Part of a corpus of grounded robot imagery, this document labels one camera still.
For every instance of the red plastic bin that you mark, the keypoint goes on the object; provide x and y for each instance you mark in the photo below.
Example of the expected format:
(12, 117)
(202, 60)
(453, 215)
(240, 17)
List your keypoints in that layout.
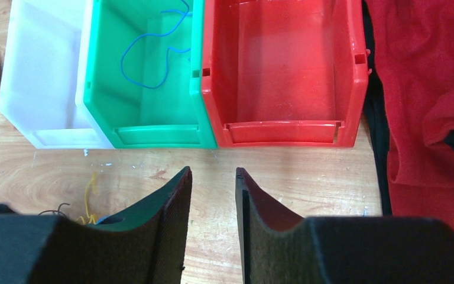
(284, 73)

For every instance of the green plastic bin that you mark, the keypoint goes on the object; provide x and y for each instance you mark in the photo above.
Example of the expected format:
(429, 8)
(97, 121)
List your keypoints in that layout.
(144, 73)

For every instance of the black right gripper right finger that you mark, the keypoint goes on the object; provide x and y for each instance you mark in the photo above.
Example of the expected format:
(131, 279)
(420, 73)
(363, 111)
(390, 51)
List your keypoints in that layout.
(280, 246)

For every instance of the white plastic bin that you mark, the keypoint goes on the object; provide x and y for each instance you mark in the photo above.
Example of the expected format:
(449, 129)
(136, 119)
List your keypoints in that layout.
(43, 77)

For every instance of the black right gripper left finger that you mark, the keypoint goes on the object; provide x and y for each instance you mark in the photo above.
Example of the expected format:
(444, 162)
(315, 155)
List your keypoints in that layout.
(144, 243)

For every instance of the black garment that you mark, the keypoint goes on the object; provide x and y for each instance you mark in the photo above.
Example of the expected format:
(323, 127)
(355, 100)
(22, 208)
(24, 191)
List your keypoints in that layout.
(374, 111)

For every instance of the red sweater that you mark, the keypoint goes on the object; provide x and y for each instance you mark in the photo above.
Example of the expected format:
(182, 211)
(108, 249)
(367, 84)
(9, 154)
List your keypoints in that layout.
(414, 60)

